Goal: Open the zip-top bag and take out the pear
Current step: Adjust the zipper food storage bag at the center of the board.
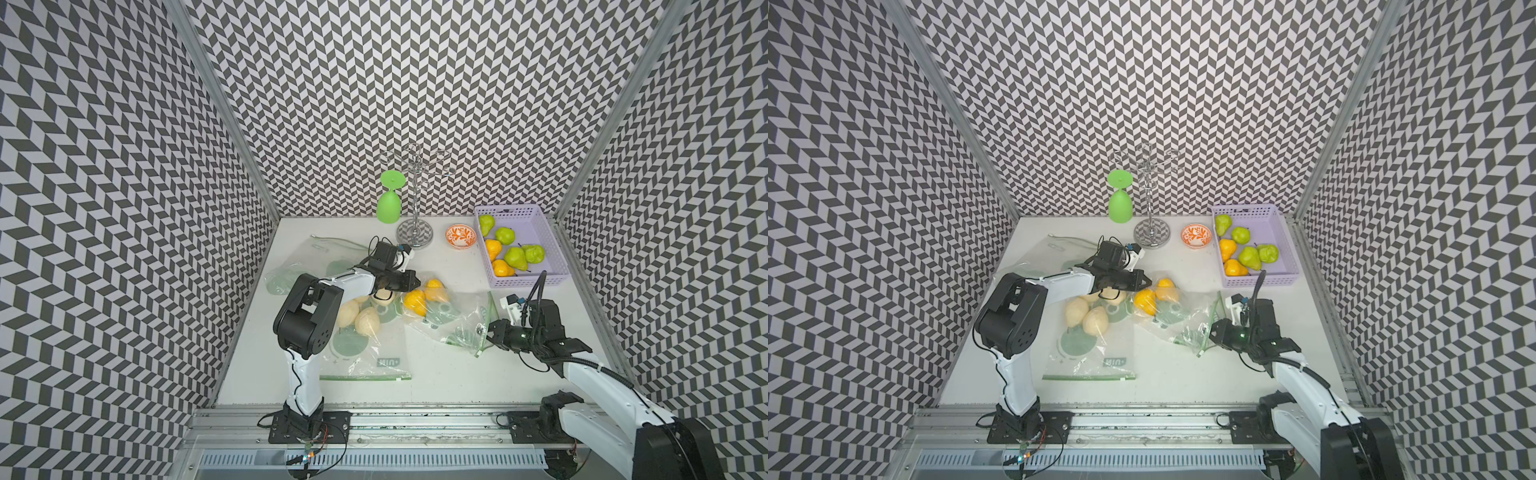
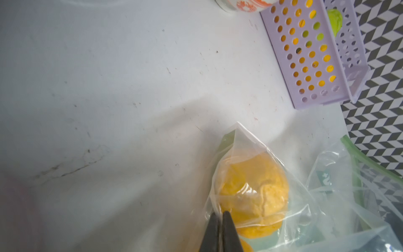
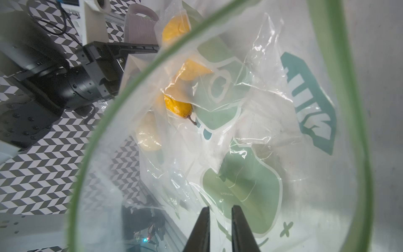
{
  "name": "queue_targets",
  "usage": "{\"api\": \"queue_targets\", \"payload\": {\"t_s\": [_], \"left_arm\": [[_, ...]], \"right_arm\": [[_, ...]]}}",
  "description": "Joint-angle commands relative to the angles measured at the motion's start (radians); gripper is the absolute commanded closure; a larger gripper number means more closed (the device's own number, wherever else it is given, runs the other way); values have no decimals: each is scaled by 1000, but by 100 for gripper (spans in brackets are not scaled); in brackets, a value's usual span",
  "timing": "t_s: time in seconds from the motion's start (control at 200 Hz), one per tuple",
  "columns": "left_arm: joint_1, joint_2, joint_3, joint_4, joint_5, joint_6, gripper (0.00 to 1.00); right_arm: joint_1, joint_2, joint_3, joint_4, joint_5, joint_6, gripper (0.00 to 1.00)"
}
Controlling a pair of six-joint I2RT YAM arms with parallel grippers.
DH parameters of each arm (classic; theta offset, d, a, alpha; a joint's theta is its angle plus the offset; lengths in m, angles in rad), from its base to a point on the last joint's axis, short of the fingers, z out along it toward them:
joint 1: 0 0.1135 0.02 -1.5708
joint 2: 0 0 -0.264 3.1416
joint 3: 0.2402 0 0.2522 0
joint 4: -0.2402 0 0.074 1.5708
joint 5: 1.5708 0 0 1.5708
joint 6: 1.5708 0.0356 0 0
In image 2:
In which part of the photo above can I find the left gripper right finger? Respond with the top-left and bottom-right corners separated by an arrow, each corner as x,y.
222,211 -> 243,252

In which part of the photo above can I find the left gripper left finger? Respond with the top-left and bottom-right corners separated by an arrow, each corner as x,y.
199,212 -> 220,252

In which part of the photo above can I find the yellow pear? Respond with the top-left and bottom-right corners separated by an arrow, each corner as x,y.
282,1 -> 338,96
240,239 -> 254,252
215,153 -> 290,239

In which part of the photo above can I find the zip bag with orange fruit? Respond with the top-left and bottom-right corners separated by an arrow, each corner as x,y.
186,123 -> 403,252

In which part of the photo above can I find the purple plastic basket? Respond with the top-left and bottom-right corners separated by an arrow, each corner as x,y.
261,1 -> 370,110

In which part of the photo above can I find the orange patterned small bowl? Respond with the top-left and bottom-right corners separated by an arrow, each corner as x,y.
215,0 -> 279,13

